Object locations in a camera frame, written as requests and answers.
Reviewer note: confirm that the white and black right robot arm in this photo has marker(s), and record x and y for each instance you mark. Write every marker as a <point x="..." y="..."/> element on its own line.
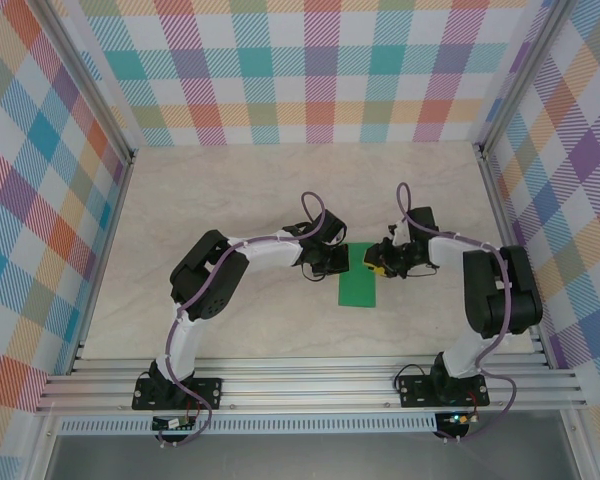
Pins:
<point x="455" y="250"/>

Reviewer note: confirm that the aluminium frame post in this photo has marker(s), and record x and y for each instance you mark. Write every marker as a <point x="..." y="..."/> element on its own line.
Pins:
<point x="522" y="75"/>
<point x="87" y="85"/>

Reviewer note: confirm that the aluminium mounting rail beam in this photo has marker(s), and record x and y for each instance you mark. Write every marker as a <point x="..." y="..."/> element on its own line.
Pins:
<point x="305" y="385"/>

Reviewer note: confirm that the circuit board with green light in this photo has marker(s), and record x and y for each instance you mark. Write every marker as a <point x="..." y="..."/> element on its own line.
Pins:
<point x="457" y="419"/>

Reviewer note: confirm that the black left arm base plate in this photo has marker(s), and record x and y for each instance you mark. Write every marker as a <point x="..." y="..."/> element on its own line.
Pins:
<point x="210" y="390"/>

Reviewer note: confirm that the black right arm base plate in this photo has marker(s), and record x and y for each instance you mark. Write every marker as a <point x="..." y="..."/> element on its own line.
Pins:
<point x="415" y="390"/>

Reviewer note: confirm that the small black circuit board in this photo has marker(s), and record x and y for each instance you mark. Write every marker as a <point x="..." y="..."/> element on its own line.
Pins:
<point x="170" y="424"/>

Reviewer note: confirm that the aluminium side rail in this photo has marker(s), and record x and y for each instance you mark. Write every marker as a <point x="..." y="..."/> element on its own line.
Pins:
<point x="511" y="250"/>
<point x="110" y="240"/>

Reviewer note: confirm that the grey metal base panel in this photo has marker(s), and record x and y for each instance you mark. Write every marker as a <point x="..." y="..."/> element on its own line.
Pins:
<point x="305" y="457"/>

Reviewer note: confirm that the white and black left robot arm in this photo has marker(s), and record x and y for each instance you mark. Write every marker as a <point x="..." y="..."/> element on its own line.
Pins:
<point x="270" y="250"/>

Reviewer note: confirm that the aluminium frame leg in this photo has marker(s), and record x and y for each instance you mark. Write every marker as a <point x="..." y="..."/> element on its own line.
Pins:
<point x="577" y="445"/>
<point x="42" y="450"/>

